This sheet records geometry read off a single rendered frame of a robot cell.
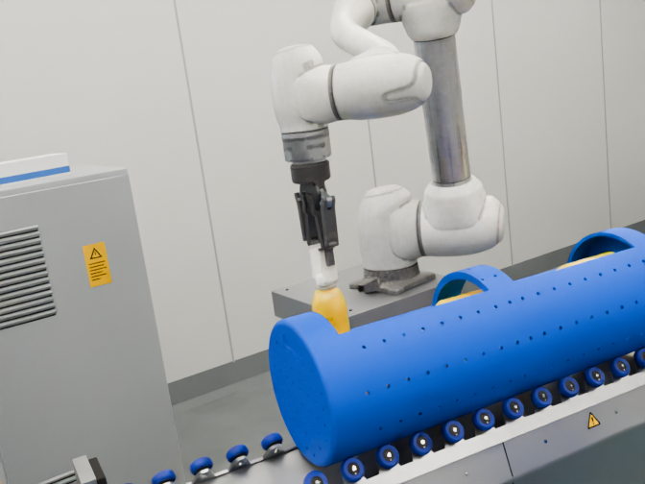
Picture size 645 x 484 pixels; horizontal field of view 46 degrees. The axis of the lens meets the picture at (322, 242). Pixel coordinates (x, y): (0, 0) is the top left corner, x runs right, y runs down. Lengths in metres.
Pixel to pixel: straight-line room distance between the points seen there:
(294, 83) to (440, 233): 0.76
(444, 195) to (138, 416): 1.44
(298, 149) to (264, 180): 2.95
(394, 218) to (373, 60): 0.74
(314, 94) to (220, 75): 2.88
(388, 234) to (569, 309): 0.61
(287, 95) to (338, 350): 0.46
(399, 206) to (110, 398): 1.30
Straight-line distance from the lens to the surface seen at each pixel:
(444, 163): 1.94
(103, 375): 2.75
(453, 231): 1.98
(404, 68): 1.33
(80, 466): 1.38
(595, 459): 1.79
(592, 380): 1.73
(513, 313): 1.53
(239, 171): 4.26
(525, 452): 1.64
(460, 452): 1.54
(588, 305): 1.64
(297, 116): 1.38
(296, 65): 1.37
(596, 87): 6.30
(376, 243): 2.03
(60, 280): 2.64
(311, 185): 1.42
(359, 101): 1.34
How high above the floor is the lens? 1.66
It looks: 12 degrees down
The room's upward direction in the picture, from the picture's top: 8 degrees counter-clockwise
